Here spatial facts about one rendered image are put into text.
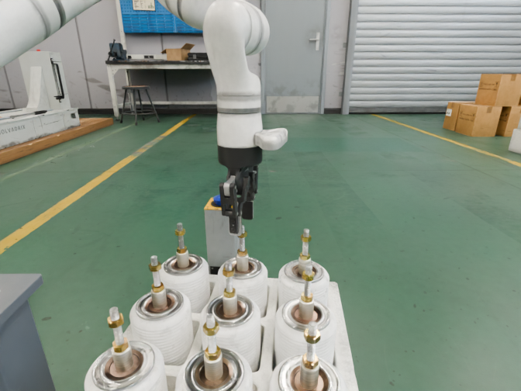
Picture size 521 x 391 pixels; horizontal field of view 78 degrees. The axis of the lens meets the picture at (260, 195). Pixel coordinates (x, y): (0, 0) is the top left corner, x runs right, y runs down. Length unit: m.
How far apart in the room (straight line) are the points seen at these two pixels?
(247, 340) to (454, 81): 5.77
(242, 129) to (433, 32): 5.47
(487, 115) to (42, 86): 4.36
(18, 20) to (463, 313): 1.11
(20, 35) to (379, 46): 5.24
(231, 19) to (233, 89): 0.09
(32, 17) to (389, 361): 0.90
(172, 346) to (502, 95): 3.83
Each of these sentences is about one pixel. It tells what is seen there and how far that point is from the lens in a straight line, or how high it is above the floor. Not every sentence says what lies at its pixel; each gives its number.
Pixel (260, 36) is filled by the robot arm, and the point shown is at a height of 0.66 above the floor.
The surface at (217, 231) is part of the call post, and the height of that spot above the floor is 0.26.
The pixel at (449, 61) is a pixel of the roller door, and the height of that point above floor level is 0.77.
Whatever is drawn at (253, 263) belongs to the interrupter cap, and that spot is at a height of 0.25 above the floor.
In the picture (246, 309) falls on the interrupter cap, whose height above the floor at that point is 0.25.
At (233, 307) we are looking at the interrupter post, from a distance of 0.53.
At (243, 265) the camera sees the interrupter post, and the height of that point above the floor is 0.26.
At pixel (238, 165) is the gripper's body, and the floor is 0.47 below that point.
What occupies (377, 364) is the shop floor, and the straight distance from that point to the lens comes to 0.85.
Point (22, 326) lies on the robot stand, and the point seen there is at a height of 0.25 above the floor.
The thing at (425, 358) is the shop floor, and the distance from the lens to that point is 0.90.
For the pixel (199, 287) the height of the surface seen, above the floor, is 0.22.
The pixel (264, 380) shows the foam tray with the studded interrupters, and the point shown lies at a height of 0.18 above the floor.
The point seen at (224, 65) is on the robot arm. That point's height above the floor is 0.61.
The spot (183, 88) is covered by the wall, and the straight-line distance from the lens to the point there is 5.42.
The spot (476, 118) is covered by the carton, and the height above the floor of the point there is 0.18.
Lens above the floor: 0.60
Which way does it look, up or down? 21 degrees down
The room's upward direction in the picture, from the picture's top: straight up
